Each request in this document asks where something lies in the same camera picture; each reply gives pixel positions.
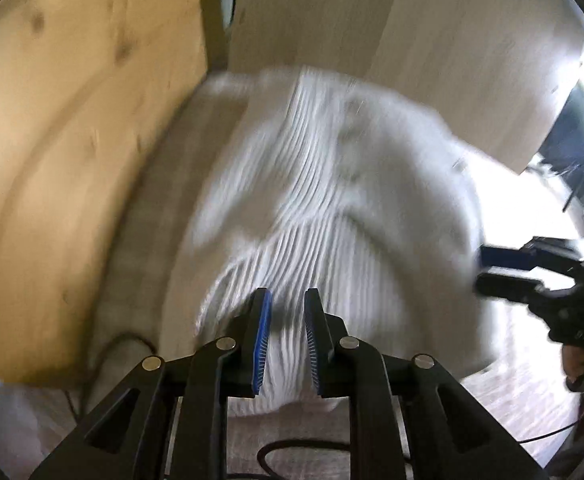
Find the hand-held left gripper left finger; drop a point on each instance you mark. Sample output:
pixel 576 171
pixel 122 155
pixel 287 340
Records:
pixel 264 340

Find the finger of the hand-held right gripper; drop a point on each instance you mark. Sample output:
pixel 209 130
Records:
pixel 504 257
pixel 509 287

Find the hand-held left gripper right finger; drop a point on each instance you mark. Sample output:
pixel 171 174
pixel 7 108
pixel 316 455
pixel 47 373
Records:
pixel 312 340

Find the white knit sweater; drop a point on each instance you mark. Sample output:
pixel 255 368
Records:
pixel 322 185

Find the dark equipment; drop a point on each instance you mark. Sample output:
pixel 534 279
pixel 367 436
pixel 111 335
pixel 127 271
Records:
pixel 576 125

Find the large tan board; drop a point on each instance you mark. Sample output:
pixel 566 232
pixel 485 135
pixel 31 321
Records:
pixel 446 60

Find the wooden headboard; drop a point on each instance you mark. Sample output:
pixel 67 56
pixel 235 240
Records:
pixel 62 135

